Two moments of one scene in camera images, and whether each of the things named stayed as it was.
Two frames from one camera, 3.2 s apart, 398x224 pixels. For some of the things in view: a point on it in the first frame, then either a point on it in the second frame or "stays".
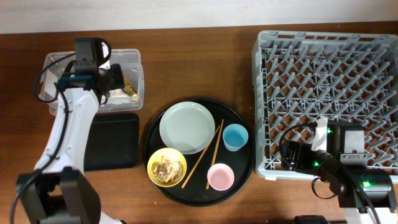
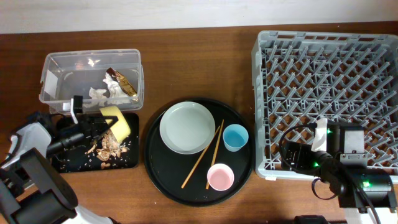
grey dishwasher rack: (348, 78) stays
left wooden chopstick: (199, 158) stays
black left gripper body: (115, 75) to (85, 133)
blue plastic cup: (235, 137) stays
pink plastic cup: (221, 177) stays
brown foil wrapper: (128, 88) stays
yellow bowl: (166, 167) to (120, 128)
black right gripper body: (306, 159) stays
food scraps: (168, 170) to (109, 147)
